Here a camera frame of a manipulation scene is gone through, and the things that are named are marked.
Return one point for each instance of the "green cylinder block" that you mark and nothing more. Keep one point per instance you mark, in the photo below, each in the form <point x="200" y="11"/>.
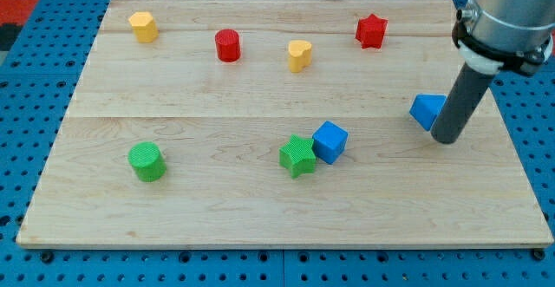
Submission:
<point x="147" y="161"/>

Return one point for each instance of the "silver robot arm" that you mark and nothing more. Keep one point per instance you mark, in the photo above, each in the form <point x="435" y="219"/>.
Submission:
<point x="493" y="36"/>

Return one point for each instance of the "blue cube block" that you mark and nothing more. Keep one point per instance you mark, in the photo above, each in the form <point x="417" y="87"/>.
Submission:
<point x="329" y="142"/>

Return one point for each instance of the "red star block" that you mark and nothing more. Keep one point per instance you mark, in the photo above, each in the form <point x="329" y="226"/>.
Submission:
<point x="370" y="31"/>

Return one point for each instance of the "green star block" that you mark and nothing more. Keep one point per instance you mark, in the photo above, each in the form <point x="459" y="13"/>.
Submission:
<point x="297" y="156"/>

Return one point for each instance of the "wooden board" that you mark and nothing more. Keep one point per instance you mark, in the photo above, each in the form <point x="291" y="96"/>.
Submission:
<point x="219" y="126"/>

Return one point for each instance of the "yellow hexagon block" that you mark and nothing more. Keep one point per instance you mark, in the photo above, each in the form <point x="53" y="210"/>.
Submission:
<point x="144" y="26"/>

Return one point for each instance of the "red cylinder block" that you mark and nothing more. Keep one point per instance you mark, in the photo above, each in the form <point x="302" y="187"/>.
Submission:
<point x="227" y="43"/>

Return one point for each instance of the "blue triangle block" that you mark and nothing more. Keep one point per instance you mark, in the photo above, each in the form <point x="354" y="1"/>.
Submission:
<point x="426" y="108"/>

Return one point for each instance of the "yellow heart block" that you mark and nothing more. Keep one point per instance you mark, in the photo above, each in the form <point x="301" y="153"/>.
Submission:
<point x="299" y="55"/>

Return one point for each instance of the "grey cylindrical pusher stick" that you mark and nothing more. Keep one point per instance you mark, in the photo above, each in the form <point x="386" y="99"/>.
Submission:
<point x="464" y="97"/>

